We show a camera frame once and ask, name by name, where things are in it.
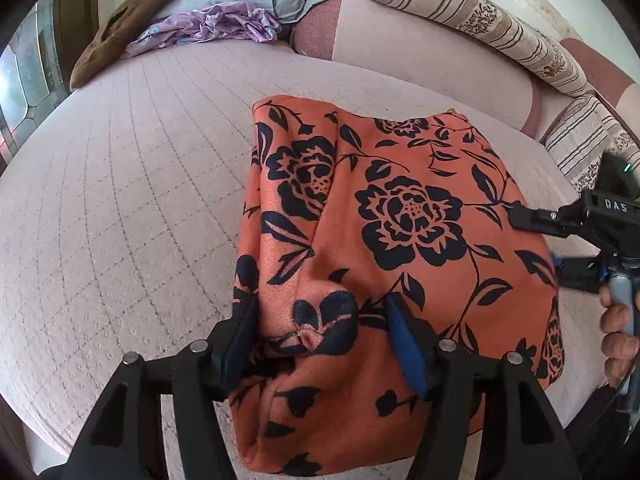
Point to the pink sofa cushion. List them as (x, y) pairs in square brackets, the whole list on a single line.
[(425, 60), (600, 65)]

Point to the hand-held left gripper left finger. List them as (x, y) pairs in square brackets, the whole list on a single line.
[(240, 345)]

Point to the striped floral bolster pillow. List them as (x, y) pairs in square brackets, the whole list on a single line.
[(475, 10)]

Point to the purple cloth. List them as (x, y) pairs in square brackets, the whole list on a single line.
[(215, 22)]

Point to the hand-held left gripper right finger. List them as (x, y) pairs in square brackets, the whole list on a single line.
[(405, 345)]

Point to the person's dark clothing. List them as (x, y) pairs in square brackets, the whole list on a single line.
[(595, 440)]

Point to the pale quilted bed mat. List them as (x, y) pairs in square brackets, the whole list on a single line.
[(125, 210)]

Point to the brown cloth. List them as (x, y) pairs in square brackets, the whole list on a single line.
[(100, 45)]

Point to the person's right hand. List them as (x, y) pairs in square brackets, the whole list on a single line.
[(617, 345)]

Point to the window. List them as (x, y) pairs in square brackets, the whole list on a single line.
[(30, 85)]

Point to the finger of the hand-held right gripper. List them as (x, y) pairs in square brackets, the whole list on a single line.
[(530, 217), (575, 272)]

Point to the orange floral garment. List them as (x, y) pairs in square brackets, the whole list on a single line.
[(400, 185)]

